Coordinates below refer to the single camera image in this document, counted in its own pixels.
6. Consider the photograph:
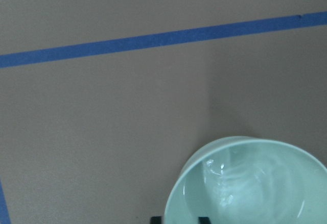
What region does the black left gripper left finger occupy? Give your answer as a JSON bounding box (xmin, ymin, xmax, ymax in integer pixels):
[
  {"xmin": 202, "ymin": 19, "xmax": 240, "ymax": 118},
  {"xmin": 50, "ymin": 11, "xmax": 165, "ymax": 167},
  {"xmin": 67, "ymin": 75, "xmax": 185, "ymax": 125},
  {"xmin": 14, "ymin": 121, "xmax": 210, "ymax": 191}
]
[{"xmin": 150, "ymin": 216, "xmax": 162, "ymax": 224}]

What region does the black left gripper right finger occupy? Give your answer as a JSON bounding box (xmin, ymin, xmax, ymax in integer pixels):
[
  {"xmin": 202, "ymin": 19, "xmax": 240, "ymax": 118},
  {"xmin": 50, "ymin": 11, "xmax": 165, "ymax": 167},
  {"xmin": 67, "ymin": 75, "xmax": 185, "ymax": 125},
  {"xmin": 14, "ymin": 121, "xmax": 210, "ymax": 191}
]
[{"xmin": 198, "ymin": 217, "xmax": 209, "ymax": 224}]

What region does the light green ceramic bowl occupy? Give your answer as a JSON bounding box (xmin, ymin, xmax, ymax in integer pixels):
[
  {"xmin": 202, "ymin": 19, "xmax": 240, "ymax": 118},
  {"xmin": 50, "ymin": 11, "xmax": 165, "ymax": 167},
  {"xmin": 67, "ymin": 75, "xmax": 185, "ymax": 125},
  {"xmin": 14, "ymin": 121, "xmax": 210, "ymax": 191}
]
[{"xmin": 163, "ymin": 136, "xmax": 326, "ymax": 223}]

